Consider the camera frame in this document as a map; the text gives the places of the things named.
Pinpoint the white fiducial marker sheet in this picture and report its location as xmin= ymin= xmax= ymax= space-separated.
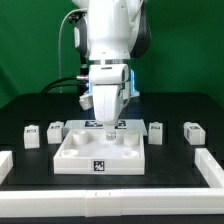
xmin=63 ymin=119 xmax=147 ymax=136

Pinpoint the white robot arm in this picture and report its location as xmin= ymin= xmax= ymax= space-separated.
xmin=72 ymin=0 xmax=151 ymax=141

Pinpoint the black cable bundle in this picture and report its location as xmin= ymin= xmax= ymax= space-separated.
xmin=40 ymin=75 xmax=90 ymax=94

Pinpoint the white square tabletop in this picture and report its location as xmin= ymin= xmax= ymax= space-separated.
xmin=53 ymin=129 xmax=145 ymax=175

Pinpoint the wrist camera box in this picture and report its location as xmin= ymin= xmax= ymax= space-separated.
xmin=79 ymin=94 xmax=93 ymax=110

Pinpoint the white U-shaped boundary fence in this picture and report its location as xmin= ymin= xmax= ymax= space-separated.
xmin=0 ymin=148 xmax=224 ymax=218

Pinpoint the grey cable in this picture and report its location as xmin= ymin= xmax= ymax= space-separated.
xmin=58 ymin=9 xmax=88 ymax=94

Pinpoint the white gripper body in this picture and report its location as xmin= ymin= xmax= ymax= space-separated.
xmin=89 ymin=64 xmax=130 ymax=125

